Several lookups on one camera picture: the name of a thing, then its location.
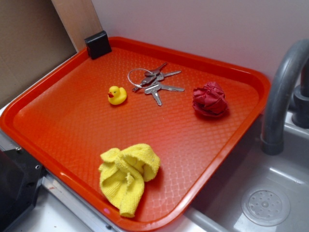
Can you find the yellow cloth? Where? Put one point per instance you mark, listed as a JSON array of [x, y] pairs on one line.
[[123, 174]]

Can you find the brown cardboard panel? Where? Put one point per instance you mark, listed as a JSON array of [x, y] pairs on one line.
[[33, 41]]

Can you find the wooden board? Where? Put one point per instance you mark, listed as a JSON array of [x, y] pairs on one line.
[[79, 19]]

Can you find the grey sink faucet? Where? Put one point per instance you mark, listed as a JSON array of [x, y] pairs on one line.
[[280, 98]]

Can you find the yellow rubber duck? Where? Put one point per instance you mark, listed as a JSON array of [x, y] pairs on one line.
[[117, 95]]

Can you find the dark grey faucet handle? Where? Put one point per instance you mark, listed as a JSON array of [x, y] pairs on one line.
[[301, 99]]

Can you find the bunch of silver keys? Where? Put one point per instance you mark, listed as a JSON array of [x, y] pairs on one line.
[[152, 82]]

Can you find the crumpled red cloth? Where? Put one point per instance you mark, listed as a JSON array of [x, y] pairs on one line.
[[209, 100]]

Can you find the sink drain strainer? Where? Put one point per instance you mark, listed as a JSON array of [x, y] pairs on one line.
[[265, 205]]

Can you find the grey plastic sink basin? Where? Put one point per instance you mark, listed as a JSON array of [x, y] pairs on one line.
[[217, 208]]

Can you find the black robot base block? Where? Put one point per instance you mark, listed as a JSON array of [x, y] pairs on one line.
[[20, 180]]

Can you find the orange plastic tray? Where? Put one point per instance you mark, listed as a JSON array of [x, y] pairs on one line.
[[66, 122]]

